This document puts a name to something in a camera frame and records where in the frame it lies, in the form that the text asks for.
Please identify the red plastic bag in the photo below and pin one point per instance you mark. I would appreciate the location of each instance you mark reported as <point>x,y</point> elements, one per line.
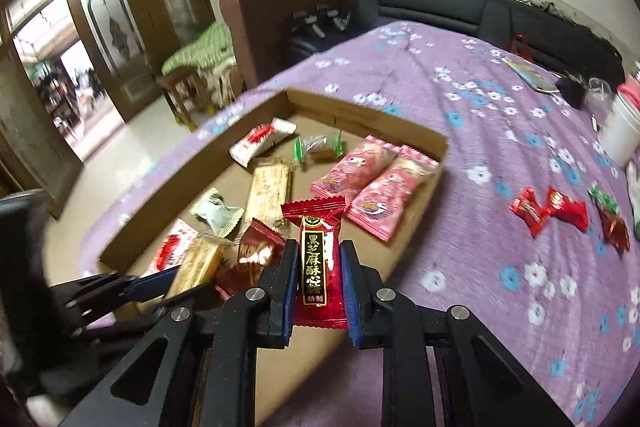
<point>521,48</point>

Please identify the pink cup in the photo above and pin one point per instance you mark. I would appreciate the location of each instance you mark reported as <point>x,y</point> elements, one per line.
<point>631,93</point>

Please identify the pink snack packet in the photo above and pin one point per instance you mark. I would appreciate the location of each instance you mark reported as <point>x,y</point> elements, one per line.
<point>350,167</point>
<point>395,197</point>

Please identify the red and white packet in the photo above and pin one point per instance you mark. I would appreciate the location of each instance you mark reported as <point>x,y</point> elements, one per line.
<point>260,142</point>
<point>172,247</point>

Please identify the black devices on sofa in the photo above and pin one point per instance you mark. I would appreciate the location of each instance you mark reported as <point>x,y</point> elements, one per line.
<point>320,22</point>

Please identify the golden snack packet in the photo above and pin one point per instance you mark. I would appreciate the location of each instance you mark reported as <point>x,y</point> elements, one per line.
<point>270,194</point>
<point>197,267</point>

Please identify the dark red foil packet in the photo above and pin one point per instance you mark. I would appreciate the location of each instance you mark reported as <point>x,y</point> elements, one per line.
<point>252,252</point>

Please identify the wooden chair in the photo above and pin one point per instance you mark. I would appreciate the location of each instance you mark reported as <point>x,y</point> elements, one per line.
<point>185,97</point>

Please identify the wooden glass-panel door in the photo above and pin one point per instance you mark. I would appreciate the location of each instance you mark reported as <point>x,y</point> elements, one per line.
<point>130,32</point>

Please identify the colourful booklet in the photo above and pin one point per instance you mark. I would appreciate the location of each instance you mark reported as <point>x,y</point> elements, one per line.
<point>532,77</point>

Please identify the red packet with black label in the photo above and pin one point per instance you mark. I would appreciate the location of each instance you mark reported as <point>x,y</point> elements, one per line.
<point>317,257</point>

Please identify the black clothing on sofa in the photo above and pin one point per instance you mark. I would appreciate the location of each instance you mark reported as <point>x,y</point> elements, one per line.
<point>585,42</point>

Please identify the black sofa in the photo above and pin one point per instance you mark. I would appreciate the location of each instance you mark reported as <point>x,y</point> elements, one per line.
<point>425,4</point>

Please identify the green candy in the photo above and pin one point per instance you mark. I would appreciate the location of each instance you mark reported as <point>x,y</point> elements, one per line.
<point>602,199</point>
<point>317,146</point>

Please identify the brown armchair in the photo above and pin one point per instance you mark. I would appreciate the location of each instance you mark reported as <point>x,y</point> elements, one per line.
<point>280,17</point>

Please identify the green patterned cushion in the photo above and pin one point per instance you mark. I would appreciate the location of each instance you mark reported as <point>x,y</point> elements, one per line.
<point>200,49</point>

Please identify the white and green packet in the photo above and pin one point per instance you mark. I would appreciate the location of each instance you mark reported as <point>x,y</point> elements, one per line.
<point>217,214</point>

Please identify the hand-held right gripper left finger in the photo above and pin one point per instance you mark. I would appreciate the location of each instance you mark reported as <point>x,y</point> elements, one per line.
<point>289,302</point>

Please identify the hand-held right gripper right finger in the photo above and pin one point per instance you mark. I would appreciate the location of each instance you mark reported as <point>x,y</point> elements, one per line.
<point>351,302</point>

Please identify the shallow cardboard box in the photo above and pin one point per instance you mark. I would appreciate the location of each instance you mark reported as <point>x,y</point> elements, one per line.
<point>220,172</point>

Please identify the purple floral cloth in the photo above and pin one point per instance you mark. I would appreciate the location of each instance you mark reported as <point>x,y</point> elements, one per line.
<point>475,257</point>

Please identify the clear plastic bottle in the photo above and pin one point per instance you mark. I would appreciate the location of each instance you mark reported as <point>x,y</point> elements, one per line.
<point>600,89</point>

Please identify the small black pouch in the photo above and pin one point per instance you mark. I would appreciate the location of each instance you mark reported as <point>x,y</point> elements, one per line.
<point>570,91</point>

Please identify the white cup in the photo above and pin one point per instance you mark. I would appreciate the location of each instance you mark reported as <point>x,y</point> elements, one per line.
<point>620,132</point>

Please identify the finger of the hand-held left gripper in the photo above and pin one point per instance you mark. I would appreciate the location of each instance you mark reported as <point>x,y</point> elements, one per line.
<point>130,324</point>
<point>152,286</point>

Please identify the dark red wrapped candy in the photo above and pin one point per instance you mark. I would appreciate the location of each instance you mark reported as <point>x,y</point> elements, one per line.
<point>615,232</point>

